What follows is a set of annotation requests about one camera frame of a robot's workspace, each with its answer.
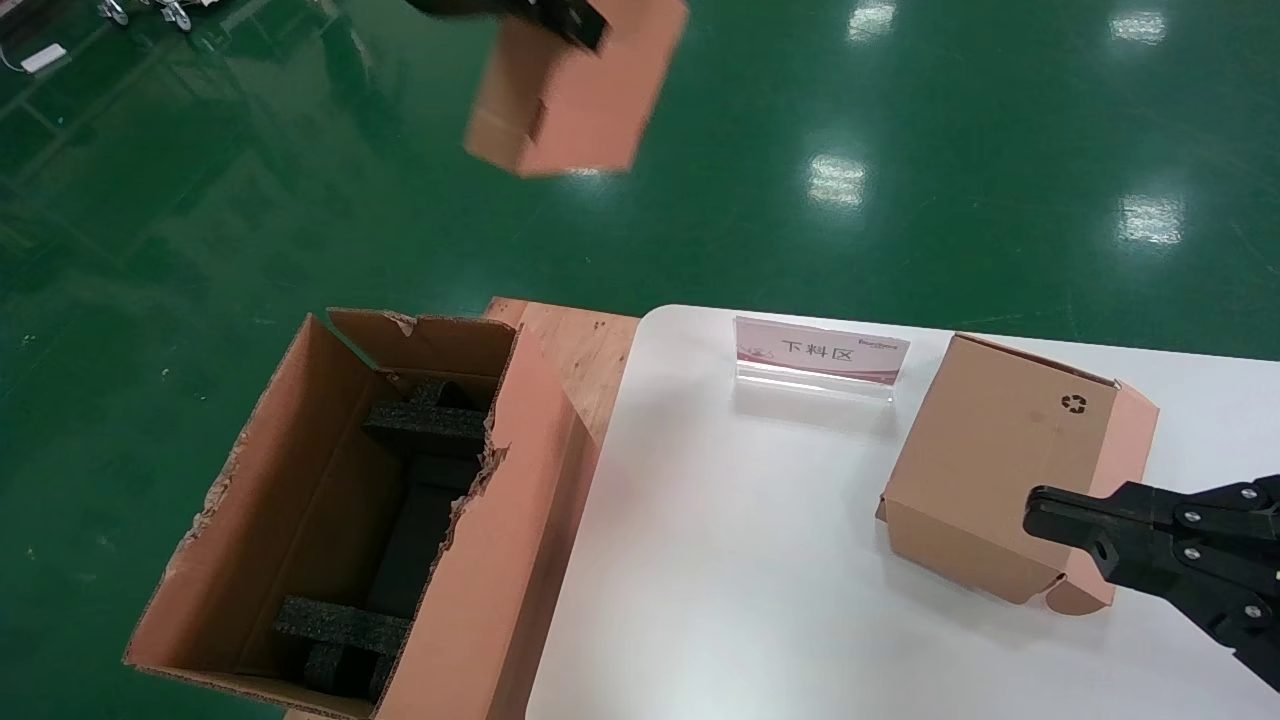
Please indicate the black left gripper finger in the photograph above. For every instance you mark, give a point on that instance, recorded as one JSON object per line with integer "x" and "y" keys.
{"x": 575, "y": 20}

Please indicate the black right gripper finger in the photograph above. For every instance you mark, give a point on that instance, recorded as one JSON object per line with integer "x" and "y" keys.
{"x": 1150, "y": 550}

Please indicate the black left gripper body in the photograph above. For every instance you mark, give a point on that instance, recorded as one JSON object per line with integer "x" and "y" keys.
{"x": 460, "y": 6}

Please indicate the small plain cardboard box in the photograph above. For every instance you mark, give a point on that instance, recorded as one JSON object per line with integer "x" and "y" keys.
{"x": 590, "y": 110}

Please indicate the cardboard box with recycle mark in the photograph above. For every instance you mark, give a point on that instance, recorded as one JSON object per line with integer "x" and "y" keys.
{"x": 1000, "y": 440}

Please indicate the big open cardboard box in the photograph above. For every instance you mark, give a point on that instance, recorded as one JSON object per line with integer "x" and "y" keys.
{"x": 300, "y": 480}

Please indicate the grey caster wheel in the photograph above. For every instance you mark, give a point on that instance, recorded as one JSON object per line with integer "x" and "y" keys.
{"x": 178, "y": 12}
{"x": 115, "y": 10}

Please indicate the wooden board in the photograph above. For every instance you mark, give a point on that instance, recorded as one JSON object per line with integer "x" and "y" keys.
{"x": 585, "y": 350}

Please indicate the acrylic sign with Chinese text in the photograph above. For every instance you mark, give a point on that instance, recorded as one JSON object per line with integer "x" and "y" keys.
{"x": 820, "y": 350}

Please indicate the small white flat object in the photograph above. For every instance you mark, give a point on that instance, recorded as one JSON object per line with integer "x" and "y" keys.
{"x": 45, "y": 58}

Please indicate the long black block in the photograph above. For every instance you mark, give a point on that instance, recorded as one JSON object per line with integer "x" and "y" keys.
{"x": 420, "y": 540}

